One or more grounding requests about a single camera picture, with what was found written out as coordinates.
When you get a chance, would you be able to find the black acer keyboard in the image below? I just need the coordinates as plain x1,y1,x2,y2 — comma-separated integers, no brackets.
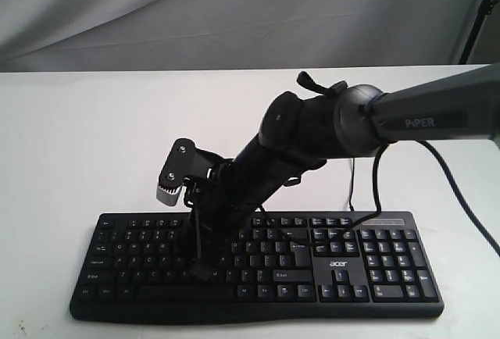
70,212,445,325

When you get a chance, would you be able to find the black keyboard usb cable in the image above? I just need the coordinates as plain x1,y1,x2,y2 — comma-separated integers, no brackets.
346,157,357,212

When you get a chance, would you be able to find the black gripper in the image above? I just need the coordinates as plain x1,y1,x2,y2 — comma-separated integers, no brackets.
184,159,301,280

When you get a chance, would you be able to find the grey backdrop cloth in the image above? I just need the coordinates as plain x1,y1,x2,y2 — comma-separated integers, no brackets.
1,0,482,72

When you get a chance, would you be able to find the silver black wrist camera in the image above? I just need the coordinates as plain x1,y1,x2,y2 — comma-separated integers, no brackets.
156,138,196,207

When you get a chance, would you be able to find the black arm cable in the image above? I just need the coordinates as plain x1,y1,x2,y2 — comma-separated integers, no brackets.
253,139,500,258

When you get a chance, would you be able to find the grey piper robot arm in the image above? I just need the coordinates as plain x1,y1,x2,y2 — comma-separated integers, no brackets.
191,64,499,280

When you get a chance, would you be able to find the black light stand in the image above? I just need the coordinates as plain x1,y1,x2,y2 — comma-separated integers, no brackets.
458,0,498,65

